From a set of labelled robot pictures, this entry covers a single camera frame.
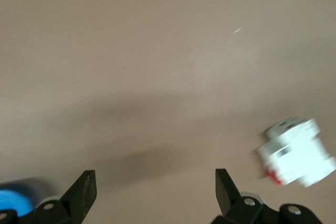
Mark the brown leather table mat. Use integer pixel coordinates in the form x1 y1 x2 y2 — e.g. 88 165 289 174
0 0 336 224

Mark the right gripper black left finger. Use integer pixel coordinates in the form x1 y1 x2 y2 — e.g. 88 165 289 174
18 169 98 224

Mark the white circuit breaker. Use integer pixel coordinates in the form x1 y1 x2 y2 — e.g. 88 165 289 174
256 117 336 188

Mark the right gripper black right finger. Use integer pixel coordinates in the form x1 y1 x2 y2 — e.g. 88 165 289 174
211 168 283 224

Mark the blue plastic tray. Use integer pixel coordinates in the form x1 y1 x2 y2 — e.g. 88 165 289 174
0 188 34 216

